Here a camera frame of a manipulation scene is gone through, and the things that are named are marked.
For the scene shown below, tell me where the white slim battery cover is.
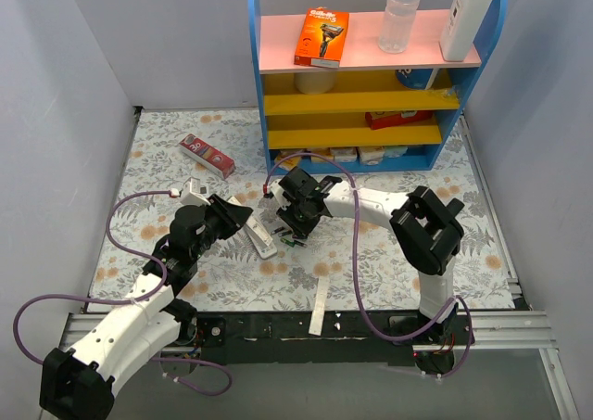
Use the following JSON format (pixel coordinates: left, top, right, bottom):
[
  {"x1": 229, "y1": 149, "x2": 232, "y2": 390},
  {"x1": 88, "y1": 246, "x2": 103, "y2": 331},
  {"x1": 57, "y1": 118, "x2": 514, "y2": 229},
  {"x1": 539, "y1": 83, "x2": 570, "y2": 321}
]
[{"x1": 309, "y1": 276, "x2": 330, "y2": 336}]

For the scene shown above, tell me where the white slim remote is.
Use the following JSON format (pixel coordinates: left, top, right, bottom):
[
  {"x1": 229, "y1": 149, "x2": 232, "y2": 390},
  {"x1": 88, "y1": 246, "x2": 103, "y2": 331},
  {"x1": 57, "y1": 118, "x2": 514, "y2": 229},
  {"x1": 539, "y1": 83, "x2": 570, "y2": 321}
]
[{"x1": 244, "y1": 213, "x2": 273, "y2": 245}]

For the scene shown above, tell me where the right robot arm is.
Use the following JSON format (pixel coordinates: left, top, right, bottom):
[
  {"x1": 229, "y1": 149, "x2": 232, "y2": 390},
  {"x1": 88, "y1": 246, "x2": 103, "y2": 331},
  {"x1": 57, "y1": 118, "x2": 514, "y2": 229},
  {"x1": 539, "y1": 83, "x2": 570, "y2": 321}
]
[{"x1": 264, "y1": 167, "x2": 464, "y2": 344}]

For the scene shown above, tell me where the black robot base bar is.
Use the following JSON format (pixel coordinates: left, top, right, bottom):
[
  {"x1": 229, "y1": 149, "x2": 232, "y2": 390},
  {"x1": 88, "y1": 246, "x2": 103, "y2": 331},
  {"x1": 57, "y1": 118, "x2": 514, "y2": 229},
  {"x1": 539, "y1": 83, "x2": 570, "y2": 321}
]
[{"x1": 172, "y1": 311, "x2": 473, "y2": 375}]

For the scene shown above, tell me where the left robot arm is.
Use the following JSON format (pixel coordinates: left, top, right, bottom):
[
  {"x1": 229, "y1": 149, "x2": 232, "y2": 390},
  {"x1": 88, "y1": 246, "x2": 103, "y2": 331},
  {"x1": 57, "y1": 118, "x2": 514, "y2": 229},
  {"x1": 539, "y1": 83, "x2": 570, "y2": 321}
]
[{"x1": 40, "y1": 194, "x2": 253, "y2": 419}]

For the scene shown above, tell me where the small white remote control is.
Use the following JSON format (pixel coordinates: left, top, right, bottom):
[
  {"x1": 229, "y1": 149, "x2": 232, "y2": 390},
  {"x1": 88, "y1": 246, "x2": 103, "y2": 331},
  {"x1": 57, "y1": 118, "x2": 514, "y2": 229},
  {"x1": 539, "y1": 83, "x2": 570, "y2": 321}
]
[{"x1": 254, "y1": 238, "x2": 278, "y2": 260}]

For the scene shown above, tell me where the yellow sponge pack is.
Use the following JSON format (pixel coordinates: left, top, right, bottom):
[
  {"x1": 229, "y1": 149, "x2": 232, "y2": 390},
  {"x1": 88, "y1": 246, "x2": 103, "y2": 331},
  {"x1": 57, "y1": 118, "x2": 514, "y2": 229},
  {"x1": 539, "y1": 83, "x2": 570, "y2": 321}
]
[{"x1": 274, "y1": 149, "x2": 303, "y2": 171}]

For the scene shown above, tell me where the red white toothpaste box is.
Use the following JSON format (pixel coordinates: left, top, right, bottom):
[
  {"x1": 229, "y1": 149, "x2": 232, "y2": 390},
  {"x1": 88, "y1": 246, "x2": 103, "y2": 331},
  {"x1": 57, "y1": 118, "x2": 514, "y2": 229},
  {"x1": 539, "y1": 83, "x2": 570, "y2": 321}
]
[{"x1": 179, "y1": 134, "x2": 235, "y2": 179}]

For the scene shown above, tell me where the red snack box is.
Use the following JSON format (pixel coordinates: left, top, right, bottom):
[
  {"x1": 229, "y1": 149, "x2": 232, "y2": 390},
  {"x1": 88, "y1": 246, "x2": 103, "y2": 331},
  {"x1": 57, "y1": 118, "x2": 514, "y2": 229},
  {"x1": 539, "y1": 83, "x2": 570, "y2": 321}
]
[{"x1": 365, "y1": 110, "x2": 434, "y2": 131}]

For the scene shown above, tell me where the blue yellow wooden shelf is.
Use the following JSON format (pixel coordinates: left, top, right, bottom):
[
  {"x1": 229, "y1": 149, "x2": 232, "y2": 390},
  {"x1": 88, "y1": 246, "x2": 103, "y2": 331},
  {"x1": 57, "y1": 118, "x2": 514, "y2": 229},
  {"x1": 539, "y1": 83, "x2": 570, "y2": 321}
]
[{"x1": 247, "y1": 0, "x2": 508, "y2": 173}]

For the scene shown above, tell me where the orange razor box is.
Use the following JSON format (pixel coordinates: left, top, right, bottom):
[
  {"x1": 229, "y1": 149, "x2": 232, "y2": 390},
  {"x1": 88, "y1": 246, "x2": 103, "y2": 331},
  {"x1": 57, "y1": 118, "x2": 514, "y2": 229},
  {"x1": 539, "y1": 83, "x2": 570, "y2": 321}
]
[{"x1": 294, "y1": 7, "x2": 349, "y2": 69}]

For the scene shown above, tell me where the blue paper cup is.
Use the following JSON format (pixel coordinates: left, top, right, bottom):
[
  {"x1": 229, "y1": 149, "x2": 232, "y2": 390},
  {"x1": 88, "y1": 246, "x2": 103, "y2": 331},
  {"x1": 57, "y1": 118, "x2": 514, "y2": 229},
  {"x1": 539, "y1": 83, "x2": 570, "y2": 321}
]
[{"x1": 396, "y1": 68, "x2": 439, "y2": 90}]

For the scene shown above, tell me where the clear plastic bottle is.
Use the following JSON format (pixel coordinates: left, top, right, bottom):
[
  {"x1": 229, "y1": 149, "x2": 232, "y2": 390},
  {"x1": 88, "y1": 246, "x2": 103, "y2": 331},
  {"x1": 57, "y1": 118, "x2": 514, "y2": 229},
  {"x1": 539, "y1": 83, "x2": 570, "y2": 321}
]
[{"x1": 378, "y1": 0, "x2": 420, "y2": 54}]

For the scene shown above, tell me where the white plastic bottle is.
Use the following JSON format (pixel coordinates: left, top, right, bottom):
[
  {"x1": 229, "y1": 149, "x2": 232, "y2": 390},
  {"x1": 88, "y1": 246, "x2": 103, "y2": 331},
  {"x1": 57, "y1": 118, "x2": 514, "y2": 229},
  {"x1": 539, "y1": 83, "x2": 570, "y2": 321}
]
[{"x1": 439, "y1": 0, "x2": 492, "y2": 62}]

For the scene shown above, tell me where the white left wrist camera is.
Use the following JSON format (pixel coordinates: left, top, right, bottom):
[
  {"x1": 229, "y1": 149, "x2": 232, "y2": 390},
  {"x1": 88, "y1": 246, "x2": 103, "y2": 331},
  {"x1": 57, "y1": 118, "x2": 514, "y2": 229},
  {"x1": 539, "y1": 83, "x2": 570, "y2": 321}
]
[{"x1": 169, "y1": 177, "x2": 209, "y2": 207}]

